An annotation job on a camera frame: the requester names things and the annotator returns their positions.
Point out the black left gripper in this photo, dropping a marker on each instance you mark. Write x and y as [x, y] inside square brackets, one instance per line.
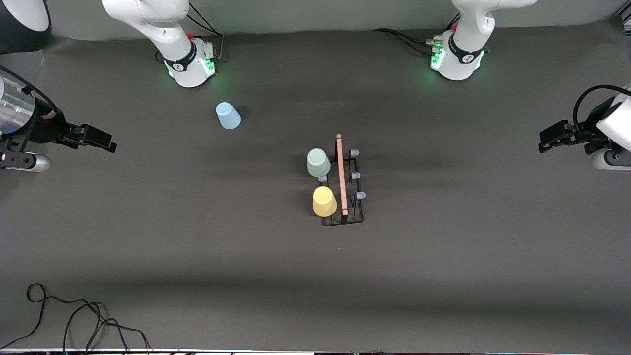
[580, 133]

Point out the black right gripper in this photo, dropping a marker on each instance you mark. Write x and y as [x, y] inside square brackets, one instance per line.
[48, 129]

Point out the pale green plastic cup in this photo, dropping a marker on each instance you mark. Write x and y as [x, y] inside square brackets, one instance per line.
[318, 162]

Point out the yellow plastic cup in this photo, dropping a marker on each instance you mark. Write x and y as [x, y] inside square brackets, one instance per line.
[324, 202]

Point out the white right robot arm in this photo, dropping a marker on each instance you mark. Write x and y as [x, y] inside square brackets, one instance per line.
[167, 29]

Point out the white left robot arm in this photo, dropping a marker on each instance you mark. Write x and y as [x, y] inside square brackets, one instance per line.
[463, 59]

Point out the light blue plastic cup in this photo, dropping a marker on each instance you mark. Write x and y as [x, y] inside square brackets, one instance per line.
[228, 117]

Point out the dark grey table mat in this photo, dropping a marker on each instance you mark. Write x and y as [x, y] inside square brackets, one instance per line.
[394, 276]

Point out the aluminium frame rail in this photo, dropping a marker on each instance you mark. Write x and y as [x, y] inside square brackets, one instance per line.
[626, 19]

